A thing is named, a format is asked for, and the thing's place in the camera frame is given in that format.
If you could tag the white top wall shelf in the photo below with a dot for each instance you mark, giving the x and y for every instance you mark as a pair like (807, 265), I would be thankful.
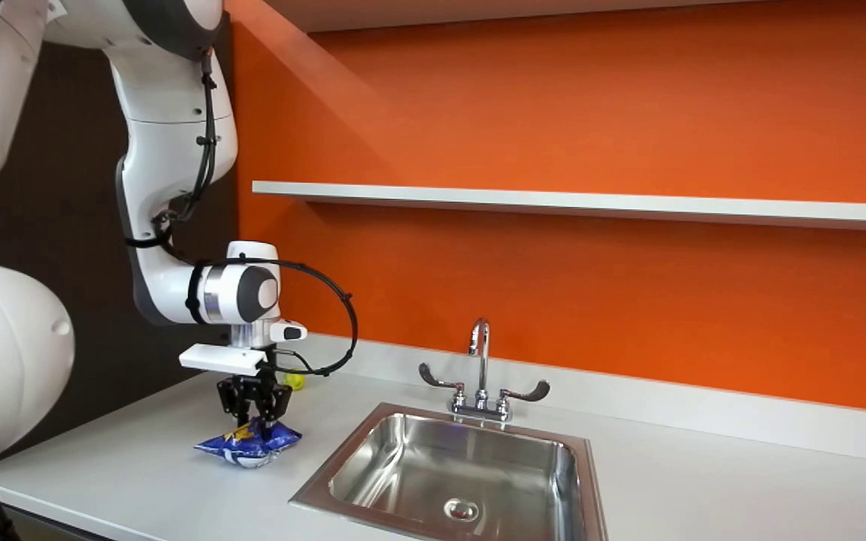
(324, 16)

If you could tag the white wall shelf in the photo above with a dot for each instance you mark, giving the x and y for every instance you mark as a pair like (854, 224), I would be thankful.
(324, 16)
(768, 212)

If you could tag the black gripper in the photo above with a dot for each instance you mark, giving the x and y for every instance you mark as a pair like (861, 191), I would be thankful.
(247, 398)

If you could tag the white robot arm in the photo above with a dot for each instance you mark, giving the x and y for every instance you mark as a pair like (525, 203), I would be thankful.
(178, 140)

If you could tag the chrome sink faucet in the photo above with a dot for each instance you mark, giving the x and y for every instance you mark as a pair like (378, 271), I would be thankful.
(483, 405)

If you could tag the blue doritos chip bag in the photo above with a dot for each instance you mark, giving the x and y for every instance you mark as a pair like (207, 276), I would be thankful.
(251, 447)

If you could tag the round metal sink drain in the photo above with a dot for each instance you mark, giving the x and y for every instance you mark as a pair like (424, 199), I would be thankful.
(462, 509)

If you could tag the white bottom wall shelf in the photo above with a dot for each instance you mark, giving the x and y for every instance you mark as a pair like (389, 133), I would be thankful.
(768, 212)

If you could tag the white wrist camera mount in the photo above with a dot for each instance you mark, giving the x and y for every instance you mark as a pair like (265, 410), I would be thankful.
(219, 360)

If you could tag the stainless steel sink basin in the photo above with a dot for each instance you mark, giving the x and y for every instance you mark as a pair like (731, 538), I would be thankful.
(400, 465)

